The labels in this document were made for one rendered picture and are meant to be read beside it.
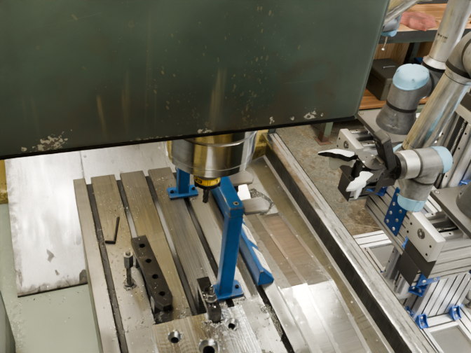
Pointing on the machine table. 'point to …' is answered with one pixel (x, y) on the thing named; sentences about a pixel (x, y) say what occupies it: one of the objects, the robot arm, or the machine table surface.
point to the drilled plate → (161, 344)
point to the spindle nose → (212, 154)
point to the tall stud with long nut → (128, 267)
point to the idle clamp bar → (152, 274)
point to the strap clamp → (204, 284)
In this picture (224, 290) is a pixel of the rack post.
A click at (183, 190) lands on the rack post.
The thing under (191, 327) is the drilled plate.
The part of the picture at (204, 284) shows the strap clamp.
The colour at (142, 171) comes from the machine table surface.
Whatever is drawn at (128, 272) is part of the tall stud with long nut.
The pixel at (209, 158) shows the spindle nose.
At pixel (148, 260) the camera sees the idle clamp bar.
